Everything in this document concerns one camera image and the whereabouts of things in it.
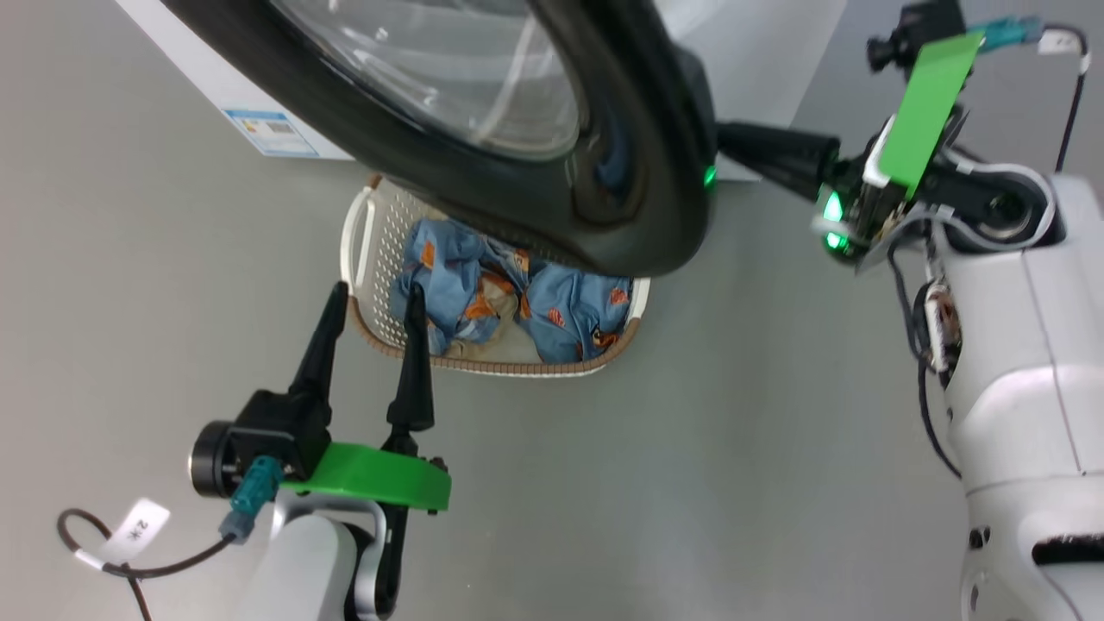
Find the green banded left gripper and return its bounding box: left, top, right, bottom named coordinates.
left=280, top=280, right=452, bottom=515

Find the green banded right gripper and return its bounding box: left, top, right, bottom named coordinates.
left=716, top=31, right=986, bottom=273

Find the blue printed garment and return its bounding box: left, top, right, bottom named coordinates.
left=388, top=217, right=635, bottom=363

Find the beige cloth garment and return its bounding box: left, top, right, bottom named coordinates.
left=470, top=272, right=524, bottom=325

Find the black glass washing machine door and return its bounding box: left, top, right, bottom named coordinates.
left=160, top=0, right=718, bottom=279

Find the cream perforated laundry basket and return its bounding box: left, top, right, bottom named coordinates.
left=339, top=175, right=650, bottom=378

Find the white washing machine body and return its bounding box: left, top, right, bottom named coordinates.
left=112, top=0, right=850, bottom=184

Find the blue energy label sticker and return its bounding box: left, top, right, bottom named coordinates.
left=223, top=108, right=320, bottom=159

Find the black right camera cable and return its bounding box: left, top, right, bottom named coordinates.
left=966, top=16, right=1093, bottom=173

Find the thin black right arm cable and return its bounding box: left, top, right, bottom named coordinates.
left=887, top=237, right=963, bottom=480

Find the white left cable tag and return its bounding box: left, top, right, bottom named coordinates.
left=102, top=499, right=171, bottom=566

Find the white cable tag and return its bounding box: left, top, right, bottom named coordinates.
left=1038, top=30, right=1093, bottom=75
left=102, top=499, right=171, bottom=566

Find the white right cable tag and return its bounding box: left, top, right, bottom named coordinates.
left=1038, top=30, right=1093, bottom=75

